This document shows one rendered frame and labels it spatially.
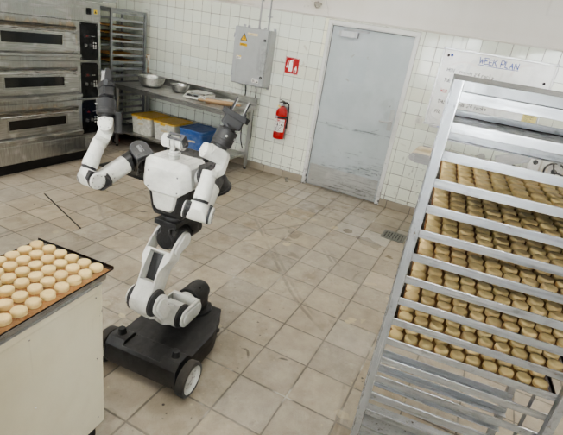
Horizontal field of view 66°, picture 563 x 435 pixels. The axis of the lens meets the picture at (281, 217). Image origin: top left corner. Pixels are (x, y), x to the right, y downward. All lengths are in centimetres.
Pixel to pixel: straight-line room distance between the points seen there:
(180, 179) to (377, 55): 391
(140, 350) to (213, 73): 469
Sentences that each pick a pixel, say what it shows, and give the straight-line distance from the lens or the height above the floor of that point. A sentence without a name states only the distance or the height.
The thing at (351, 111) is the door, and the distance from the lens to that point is 571.
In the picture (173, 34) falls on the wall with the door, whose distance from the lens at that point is 695.
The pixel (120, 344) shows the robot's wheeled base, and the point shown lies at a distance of 262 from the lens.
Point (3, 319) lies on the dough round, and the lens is 165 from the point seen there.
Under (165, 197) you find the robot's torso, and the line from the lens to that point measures 219.
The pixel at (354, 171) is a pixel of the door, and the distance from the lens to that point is 581.
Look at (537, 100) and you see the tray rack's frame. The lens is 143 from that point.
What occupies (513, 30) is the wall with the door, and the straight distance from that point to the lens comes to 542.
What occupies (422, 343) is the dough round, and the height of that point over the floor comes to 88.
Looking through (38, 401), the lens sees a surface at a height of 50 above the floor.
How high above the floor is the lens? 187
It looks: 23 degrees down
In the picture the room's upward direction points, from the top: 9 degrees clockwise
